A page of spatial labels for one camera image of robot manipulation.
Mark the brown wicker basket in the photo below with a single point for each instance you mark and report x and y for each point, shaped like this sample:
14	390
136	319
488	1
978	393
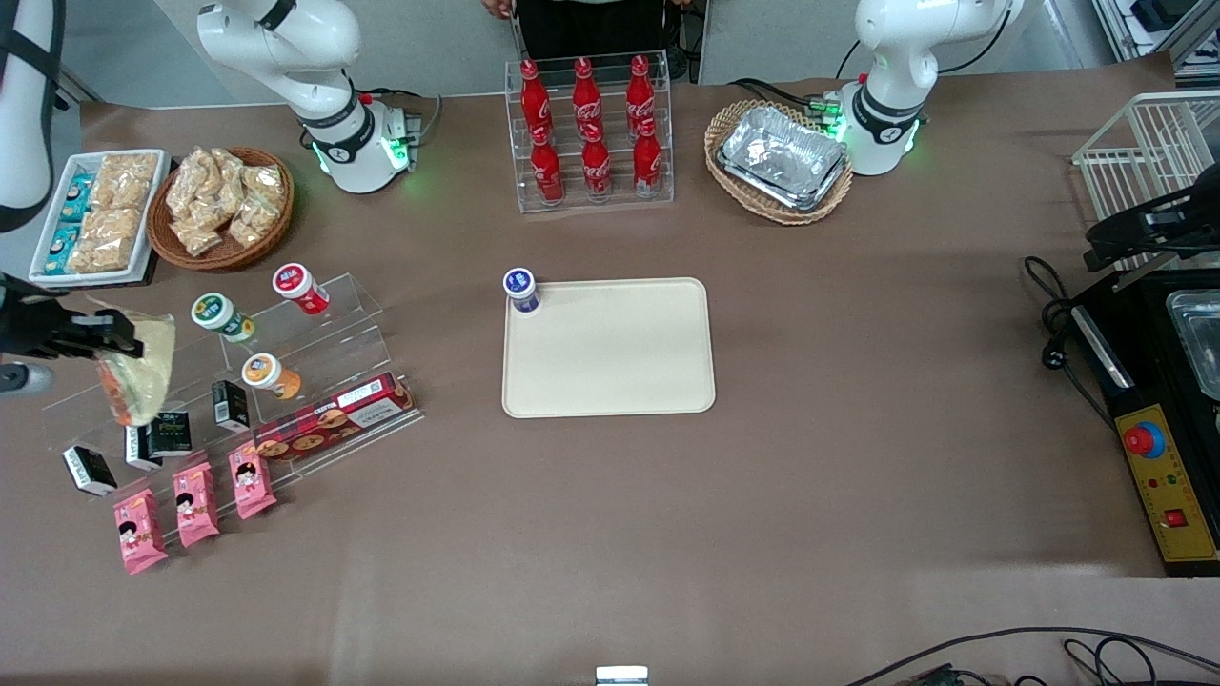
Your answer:
238	255

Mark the beige plastic tray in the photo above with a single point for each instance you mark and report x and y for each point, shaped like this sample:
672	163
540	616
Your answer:
610	353

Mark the clear bag of snacks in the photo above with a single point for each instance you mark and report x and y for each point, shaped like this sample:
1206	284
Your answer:
221	176
186	186
264	183
195	236
250	224

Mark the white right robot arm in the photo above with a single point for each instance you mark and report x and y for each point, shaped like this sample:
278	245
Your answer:
324	57

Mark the clear glass container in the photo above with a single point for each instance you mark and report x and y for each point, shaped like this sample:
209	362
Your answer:
1199	338

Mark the aluminium foil trays stack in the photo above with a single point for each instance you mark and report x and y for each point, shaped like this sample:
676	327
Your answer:
782	157

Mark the green lid cup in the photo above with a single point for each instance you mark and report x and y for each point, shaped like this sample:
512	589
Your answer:
221	314

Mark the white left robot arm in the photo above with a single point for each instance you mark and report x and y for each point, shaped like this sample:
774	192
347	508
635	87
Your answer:
896	48

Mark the small white device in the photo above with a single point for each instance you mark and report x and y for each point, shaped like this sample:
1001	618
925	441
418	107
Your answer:
621	676

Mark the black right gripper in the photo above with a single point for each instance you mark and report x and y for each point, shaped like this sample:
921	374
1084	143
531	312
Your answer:
27	326

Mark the triangle sandwich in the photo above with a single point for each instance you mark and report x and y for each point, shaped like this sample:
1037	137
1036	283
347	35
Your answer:
148	381

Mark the light wicker basket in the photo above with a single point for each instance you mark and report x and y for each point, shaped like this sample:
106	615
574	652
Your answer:
729	143

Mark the purple lid cup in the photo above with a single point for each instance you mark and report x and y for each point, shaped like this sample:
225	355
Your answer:
521	286

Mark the red lid cup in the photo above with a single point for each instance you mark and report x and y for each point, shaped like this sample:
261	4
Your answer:
298	286

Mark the clear acrylic bottle rack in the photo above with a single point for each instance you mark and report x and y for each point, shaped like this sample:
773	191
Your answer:
658	191

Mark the red cola bottle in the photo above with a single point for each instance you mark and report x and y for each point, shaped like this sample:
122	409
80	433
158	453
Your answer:
535	95
546	171
640	93
596	170
586	95
647	164

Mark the pink snack pack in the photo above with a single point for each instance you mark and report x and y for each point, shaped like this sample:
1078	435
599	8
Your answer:
195	505
139	532
252	483

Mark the rice cracker pack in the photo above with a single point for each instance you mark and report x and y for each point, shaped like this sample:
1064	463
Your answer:
124	181
105	243

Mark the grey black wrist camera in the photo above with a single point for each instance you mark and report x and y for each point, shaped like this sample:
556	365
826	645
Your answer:
24	378

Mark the orange lid cup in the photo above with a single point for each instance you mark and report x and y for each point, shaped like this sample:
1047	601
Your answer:
267	373

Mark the small black drink carton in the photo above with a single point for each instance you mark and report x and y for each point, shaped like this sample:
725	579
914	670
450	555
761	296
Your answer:
172	433
141	450
231	405
89	471

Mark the person's bare hand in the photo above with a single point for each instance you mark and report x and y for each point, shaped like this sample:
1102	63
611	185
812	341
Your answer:
498	8

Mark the red cookie box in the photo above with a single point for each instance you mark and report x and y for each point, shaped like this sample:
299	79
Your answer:
334	419

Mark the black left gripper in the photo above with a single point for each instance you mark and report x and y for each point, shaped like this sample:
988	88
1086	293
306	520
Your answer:
1132	232

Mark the black machine with yellow panel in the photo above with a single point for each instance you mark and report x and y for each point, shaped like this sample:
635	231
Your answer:
1144	381

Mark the white rectangular snack tray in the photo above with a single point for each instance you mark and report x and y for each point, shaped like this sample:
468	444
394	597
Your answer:
157	229

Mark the clear acrylic tiered stand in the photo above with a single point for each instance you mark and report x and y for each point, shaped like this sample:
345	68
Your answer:
343	324

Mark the red emergency stop button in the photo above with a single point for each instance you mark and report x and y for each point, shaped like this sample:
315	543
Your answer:
1142	440

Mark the teal snack pack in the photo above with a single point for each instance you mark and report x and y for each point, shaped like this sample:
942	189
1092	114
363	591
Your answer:
76	197
61	250

